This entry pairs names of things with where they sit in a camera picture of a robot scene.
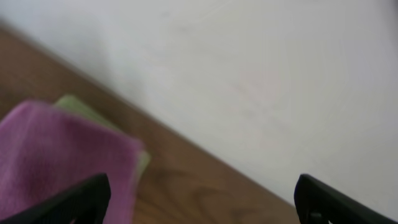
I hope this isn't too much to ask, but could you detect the purple microfiber cloth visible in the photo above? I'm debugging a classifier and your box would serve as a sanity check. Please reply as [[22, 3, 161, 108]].
[[1, 101, 142, 223]]

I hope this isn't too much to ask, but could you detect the folded green cloth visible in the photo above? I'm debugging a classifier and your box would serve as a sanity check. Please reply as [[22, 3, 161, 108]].
[[53, 95, 151, 184]]

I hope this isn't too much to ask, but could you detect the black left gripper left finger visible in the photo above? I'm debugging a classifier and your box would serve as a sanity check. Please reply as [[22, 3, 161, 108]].
[[1, 173, 111, 224]]

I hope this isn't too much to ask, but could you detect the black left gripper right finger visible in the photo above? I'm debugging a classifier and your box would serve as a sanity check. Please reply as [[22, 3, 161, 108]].
[[294, 174, 397, 224]]

